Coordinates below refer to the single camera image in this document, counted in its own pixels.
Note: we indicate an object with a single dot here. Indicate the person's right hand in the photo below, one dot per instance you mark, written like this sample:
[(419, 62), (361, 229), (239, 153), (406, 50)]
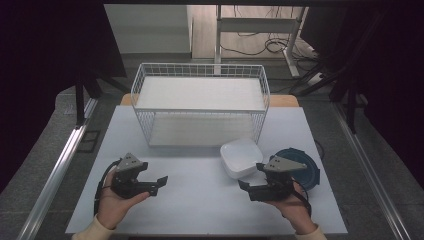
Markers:
[(296, 211)]

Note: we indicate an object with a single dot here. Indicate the white cabinet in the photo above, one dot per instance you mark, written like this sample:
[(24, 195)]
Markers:
[(150, 30)]

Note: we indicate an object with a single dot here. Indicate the aluminium rail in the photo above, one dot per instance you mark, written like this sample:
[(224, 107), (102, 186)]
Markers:
[(56, 170), (370, 173)]

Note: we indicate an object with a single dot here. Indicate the white desk frame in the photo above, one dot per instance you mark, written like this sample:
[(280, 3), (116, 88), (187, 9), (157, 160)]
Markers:
[(256, 25)]

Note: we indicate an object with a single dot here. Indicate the round container with blue lid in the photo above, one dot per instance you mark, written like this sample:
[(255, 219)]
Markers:
[(310, 173)]

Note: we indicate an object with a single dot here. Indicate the person's left hand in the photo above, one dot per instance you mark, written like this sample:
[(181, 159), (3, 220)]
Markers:
[(110, 208)]

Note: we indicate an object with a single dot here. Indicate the black curtain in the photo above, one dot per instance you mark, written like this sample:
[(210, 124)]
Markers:
[(393, 66), (40, 66)]

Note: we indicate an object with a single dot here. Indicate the white square container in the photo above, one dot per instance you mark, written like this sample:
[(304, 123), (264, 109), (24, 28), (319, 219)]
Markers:
[(240, 158)]

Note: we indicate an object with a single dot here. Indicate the black stand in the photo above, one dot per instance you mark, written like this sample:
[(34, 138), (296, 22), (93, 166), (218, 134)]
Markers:
[(350, 100), (80, 103)]

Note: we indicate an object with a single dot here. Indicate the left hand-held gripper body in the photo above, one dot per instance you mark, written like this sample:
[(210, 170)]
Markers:
[(126, 186)]

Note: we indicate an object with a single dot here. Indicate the white power strip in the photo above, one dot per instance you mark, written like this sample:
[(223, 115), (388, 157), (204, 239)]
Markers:
[(315, 78)]

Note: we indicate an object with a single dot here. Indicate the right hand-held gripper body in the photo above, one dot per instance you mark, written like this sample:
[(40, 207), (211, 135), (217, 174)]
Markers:
[(278, 186)]

